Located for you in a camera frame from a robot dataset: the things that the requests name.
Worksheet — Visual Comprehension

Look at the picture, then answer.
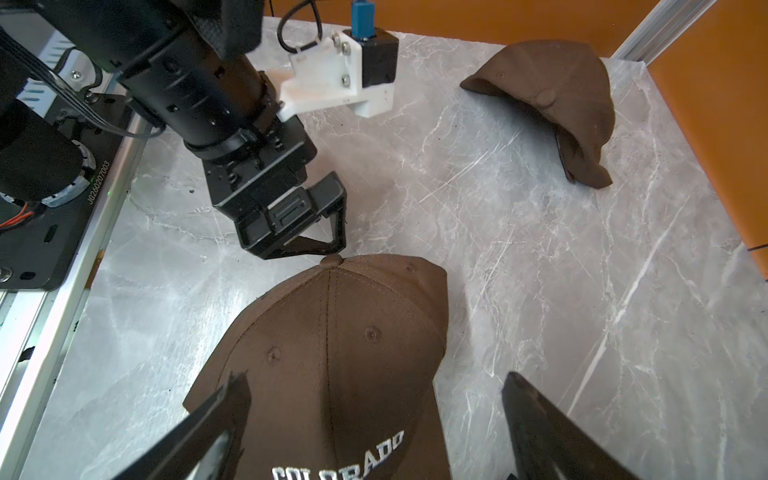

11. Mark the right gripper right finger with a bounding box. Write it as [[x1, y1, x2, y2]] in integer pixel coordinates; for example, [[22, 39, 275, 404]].
[[502, 372, 636, 479]]

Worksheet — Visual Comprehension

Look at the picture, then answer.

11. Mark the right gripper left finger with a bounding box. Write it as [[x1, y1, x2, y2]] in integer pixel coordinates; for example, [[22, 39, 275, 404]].
[[116, 373, 251, 479]]

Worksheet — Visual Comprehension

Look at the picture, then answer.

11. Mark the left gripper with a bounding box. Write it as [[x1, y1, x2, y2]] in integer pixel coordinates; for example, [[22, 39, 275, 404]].
[[202, 116, 347, 260]]

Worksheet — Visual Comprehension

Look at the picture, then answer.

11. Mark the brown Colorado cap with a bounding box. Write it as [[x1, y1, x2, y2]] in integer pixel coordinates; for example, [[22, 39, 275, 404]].
[[183, 254, 451, 479]]

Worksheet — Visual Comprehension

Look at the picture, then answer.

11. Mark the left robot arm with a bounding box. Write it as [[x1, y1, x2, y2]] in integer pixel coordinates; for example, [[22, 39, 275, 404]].
[[1, 1, 346, 260]]

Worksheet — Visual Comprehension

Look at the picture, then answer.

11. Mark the aluminium front rail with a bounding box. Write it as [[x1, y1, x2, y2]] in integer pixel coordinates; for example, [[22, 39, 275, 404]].
[[0, 17, 151, 480]]

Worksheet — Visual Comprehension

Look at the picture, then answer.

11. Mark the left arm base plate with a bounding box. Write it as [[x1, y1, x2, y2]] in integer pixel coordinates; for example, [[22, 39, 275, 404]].
[[1, 87, 124, 291]]

